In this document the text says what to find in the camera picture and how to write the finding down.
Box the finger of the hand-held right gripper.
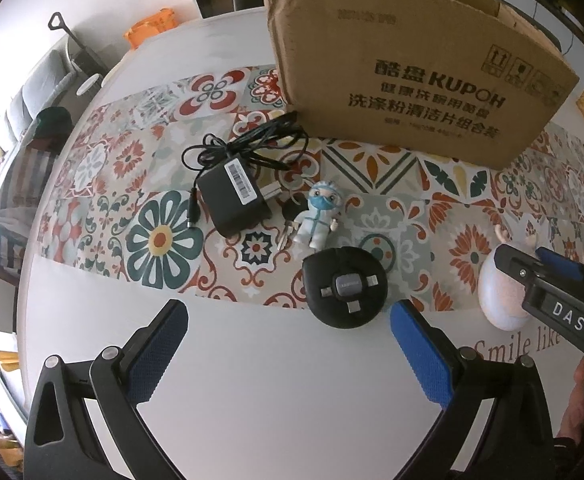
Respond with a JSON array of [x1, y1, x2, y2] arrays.
[[536, 246, 584, 283], [492, 246, 552, 301]]

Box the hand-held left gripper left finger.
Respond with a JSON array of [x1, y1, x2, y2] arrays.
[[23, 298, 190, 480]]

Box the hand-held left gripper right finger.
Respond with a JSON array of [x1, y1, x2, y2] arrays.
[[389, 299, 555, 480]]

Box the pink round deer lamp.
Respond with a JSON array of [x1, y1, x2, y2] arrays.
[[478, 225, 552, 331]]

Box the round black travel adapter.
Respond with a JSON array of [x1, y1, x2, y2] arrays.
[[302, 247, 389, 331]]

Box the brown cardboard box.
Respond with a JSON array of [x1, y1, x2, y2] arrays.
[[261, 0, 580, 171]]

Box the person's right hand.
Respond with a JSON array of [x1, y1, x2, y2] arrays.
[[558, 357, 584, 442]]

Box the small masked medic figurine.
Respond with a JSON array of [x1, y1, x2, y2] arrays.
[[292, 180, 345, 250]]

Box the patterned floral table runner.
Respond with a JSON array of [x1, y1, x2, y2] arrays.
[[32, 62, 584, 313]]

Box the black-headed keys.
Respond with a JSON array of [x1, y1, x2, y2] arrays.
[[278, 195, 307, 252]]

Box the dark green hat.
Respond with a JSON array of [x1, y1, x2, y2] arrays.
[[34, 106, 73, 139]]

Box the round white stool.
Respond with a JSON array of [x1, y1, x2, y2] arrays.
[[77, 74, 106, 97]]

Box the grey sofa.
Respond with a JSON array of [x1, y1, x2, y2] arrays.
[[0, 35, 81, 187]]

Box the upright vacuum cleaner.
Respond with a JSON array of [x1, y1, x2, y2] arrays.
[[48, 12, 111, 79]]

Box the orange plastic crate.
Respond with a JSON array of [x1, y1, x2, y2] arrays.
[[123, 8, 179, 51]]

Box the black power adapter with cable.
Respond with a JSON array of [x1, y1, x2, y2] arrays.
[[181, 110, 311, 239]]

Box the black hanging cable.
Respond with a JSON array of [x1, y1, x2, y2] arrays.
[[532, 0, 575, 54]]

